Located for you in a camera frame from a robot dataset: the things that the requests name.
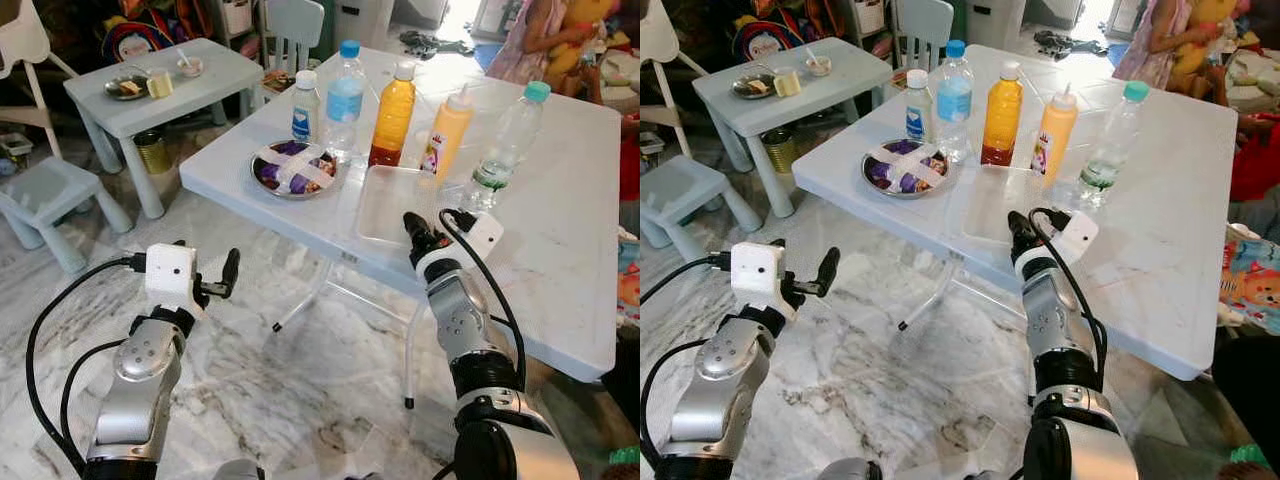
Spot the clear plastic food container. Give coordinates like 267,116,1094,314
959,164,1052,248
354,164,442,252

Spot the yellow squeeze sauce bottle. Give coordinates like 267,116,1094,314
1032,84,1080,187
420,84,476,182

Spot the orange juice bottle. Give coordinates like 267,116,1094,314
367,61,418,169
980,61,1026,167

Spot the metal bowl with wrapped food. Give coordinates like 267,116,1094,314
861,137,952,200
249,139,342,202

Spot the clear bottle teal cap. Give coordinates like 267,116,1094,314
461,80,552,214
1077,80,1152,212

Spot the yellow metal can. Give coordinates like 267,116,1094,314
132,127,174,177
759,126,800,175

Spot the white folding table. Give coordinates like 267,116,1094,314
179,47,624,412
791,44,1240,403

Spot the blue cap water bottle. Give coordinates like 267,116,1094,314
934,39,975,162
324,39,367,162

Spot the light blue plastic kid chair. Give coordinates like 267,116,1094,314
640,154,765,251
264,0,327,77
892,0,955,72
0,156,134,277

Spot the colourful cartoon play mat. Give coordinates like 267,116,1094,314
614,233,641,333
1214,223,1280,338

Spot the light blue plastic kid table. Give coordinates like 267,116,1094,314
62,37,267,220
691,37,895,218

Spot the black cloth pile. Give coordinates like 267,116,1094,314
1032,29,1102,57
399,29,477,57

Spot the metal plate with food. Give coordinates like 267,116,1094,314
729,74,777,102
104,74,152,102

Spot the child in pink dress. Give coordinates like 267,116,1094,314
486,0,641,103
1111,0,1253,93

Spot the white wooden high chair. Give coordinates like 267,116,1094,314
640,0,703,153
0,0,83,163

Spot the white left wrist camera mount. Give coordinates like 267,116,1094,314
144,242,202,313
729,241,788,312

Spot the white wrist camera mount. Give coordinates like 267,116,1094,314
144,242,202,313
454,211,505,265
729,241,788,312
1058,209,1100,261

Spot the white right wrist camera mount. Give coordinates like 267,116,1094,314
1058,209,1100,261
454,211,505,265

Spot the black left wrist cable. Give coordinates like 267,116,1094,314
640,253,734,306
25,253,149,471

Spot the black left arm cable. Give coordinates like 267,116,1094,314
59,338,128,473
640,338,713,473

